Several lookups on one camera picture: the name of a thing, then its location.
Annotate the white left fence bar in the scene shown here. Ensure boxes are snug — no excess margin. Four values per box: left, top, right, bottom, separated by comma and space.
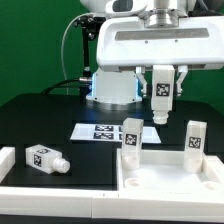
0, 147, 15, 183

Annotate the black cable on table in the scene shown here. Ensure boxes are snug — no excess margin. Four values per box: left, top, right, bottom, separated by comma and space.
40, 79, 88, 96

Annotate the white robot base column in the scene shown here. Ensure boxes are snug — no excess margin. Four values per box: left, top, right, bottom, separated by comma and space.
79, 0, 144, 111

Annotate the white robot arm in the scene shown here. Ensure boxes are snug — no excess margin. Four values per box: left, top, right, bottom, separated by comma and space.
96, 0, 224, 93

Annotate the white fence bar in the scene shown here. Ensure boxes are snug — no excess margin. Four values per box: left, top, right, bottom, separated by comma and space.
0, 147, 15, 183
0, 187, 224, 223

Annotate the grey camera on black stand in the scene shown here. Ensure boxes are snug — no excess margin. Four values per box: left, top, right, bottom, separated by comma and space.
73, 11, 108, 98

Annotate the grey camera cable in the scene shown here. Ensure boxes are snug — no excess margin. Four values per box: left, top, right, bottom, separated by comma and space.
60, 12, 94, 96

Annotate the white front fence bar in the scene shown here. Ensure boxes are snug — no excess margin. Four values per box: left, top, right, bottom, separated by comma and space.
0, 187, 224, 223

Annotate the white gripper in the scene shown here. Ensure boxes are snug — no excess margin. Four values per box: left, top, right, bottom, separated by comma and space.
96, 0, 224, 97

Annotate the white marker sheet with tags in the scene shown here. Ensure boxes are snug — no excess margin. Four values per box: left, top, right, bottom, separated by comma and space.
70, 123, 161, 144

